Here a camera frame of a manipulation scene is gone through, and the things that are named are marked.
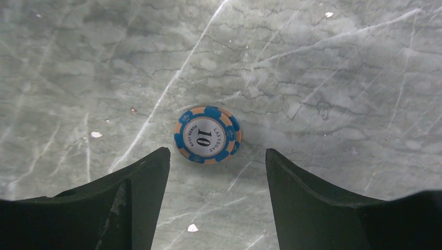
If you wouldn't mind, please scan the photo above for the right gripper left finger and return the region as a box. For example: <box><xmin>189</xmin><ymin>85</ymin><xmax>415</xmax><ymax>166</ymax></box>
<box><xmin>1</xmin><ymin>147</ymin><xmax>170</xmax><ymax>249</ymax></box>

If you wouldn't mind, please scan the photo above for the short chip stack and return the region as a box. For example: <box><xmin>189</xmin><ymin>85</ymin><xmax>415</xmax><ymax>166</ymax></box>
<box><xmin>174</xmin><ymin>106</ymin><xmax>243</xmax><ymax>165</ymax></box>

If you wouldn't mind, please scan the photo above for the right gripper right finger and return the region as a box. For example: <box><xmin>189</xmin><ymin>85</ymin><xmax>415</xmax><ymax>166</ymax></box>
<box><xmin>265</xmin><ymin>148</ymin><xmax>441</xmax><ymax>250</ymax></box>

